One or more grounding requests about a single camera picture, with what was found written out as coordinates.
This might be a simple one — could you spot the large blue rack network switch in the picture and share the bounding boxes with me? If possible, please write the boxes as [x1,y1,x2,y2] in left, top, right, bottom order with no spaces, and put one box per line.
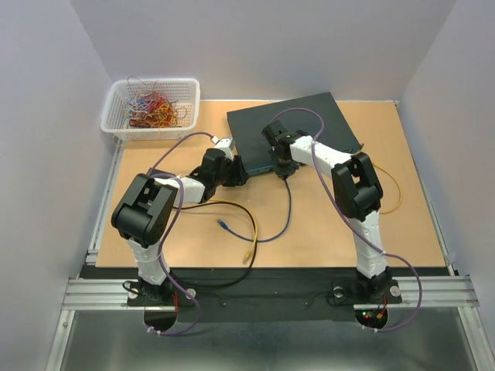
[227,92,361,176]

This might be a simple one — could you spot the black ethernet cable teal plug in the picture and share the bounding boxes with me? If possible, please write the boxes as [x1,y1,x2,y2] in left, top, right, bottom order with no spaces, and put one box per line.
[163,199,259,288]

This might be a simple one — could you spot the blue ethernet cable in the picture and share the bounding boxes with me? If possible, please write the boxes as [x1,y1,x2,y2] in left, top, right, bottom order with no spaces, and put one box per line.
[216,175,292,243]

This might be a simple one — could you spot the yellow ethernet cable long loop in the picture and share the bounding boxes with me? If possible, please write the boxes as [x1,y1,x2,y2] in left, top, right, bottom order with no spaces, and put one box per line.
[373,162,403,215]

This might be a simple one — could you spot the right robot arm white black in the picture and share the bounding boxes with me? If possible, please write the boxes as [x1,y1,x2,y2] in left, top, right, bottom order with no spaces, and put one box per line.
[262,121,391,301]

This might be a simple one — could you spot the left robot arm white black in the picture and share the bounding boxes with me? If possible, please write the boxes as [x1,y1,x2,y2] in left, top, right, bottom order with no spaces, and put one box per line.
[111,148,248,305]

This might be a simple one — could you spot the white perforated plastic basket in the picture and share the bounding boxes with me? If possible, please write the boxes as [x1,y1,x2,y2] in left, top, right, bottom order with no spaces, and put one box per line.
[100,77,200,141]

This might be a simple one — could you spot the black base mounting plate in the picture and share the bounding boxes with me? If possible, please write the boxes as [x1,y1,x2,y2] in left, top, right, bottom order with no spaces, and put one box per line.
[79,266,456,324]

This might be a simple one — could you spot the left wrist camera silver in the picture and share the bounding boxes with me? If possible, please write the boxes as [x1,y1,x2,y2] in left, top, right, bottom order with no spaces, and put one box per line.
[214,137,235,158]

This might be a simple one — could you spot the tangled colourful wires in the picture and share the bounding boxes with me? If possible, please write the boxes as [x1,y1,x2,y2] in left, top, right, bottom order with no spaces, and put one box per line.
[111,75,189,157]

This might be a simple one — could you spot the aluminium rail frame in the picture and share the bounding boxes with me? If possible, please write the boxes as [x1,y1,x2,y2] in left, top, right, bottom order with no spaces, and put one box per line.
[48,101,489,370]

